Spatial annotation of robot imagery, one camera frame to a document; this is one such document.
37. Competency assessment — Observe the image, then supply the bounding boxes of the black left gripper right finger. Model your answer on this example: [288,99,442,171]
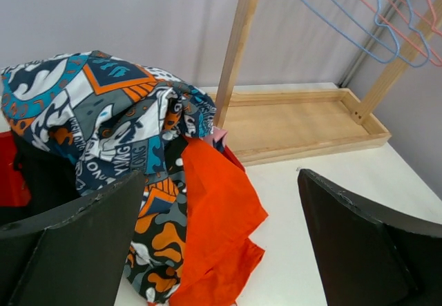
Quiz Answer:
[298,169,441,305]

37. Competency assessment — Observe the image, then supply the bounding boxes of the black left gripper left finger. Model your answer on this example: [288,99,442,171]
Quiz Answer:
[1,172,144,305]

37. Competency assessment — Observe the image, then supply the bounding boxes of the black shorts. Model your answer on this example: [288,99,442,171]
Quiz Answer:
[1,133,79,225]

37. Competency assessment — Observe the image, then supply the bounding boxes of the orange grey camouflage shorts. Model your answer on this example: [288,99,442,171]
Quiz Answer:
[123,136,188,305]

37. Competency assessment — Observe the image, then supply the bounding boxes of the blue orange cartoon shorts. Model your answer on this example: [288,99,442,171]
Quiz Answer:
[1,50,215,195]

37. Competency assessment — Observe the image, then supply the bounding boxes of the pink patterned shorts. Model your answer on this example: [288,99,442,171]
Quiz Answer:
[202,126,228,153]

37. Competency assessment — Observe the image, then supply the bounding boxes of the pink wire hanger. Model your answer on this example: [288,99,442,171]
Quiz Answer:
[383,0,441,42]
[357,0,441,68]

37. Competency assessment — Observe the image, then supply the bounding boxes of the red plastic tray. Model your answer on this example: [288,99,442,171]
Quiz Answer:
[0,131,31,207]

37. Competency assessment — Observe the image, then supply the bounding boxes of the wooden clothes rack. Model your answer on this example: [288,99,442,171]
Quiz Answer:
[206,0,442,167]

